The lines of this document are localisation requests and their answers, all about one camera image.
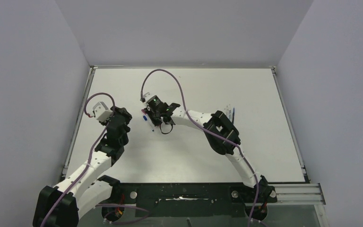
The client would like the aluminium rail frame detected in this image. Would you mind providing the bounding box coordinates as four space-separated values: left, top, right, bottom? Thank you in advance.
272 183 326 205

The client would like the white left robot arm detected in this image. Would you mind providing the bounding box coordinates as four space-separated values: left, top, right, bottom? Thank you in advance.
32 106 132 227

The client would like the purple lower base cable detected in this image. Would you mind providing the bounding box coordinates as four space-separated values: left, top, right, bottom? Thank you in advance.
95 203 151 226

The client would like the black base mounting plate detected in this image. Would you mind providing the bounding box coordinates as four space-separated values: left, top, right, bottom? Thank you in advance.
102 183 277 220

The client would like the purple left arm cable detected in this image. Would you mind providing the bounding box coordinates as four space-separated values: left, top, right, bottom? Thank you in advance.
39 92 116 227

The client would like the blue gel pen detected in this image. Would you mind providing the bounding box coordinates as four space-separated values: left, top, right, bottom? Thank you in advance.
232 107 235 124

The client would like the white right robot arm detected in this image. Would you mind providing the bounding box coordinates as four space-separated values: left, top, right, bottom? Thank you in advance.
140 93 262 188

